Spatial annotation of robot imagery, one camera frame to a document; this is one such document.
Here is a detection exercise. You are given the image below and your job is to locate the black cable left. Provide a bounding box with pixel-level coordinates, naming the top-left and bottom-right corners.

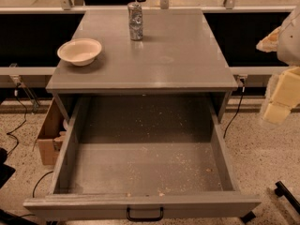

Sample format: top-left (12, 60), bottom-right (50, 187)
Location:
top-left (6, 83), bottom-right (28, 157)

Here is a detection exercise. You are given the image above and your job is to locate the metal railing frame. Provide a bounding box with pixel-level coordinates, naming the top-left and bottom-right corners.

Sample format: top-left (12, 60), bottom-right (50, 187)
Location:
top-left (0, 0), bottom-right (300, 15)

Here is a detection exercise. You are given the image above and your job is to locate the black object left edge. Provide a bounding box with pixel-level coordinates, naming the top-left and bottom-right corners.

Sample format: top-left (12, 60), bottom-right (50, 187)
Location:
top-left (0, 148), bottom-right (16, 188)

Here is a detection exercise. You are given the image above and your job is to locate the black top drawer handle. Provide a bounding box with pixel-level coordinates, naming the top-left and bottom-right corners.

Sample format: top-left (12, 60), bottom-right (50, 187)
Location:
top-left (126, 207), bottom-right (164, 222)

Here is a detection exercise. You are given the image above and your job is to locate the black stand leg right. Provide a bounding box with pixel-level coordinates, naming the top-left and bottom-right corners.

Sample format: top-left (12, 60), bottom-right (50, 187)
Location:
top-left (274, 181), bottom-right (300, 215)

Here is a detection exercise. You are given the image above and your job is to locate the black cable right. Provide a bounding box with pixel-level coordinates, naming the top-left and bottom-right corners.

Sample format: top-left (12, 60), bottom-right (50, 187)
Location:
top-left (222, 85), bottom-right (246, 140)

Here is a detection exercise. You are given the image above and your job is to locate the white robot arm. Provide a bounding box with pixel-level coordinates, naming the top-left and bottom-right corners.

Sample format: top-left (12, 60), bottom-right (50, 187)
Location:
top-left (256, 6), bottom-right (300, 127)

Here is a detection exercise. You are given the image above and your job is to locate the grey top drawer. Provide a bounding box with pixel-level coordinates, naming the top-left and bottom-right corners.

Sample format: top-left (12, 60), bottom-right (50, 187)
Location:
top-left (23, 95), bottom-right (261, 221)

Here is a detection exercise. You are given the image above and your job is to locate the black cable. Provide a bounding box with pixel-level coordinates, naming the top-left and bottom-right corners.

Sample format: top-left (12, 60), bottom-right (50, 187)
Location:
top-left (222, 85), bottom-right (246, 140)
top-left (6, 83), bottom-right (28, 157)

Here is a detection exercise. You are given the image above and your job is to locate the crushed silver can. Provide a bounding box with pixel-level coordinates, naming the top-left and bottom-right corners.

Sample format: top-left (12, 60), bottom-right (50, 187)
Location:
top-left (127, 2), bottom-right (143, 40)

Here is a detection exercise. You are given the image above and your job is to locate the grey drawer cabinet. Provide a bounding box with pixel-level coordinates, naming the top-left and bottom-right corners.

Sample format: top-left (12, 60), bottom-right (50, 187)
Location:
top-left (45, 8), bottom-right (239, 124)

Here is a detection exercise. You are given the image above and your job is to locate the brown cardboard box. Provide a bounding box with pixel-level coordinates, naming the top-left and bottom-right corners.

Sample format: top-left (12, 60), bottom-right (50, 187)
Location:
top-left (37, 99), bottom-right (66, 165)

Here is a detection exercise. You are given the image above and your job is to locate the white paper bowl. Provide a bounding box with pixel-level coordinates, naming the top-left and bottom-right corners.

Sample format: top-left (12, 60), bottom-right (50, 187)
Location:
top-left (57, 38), bottom-right (102, 67)

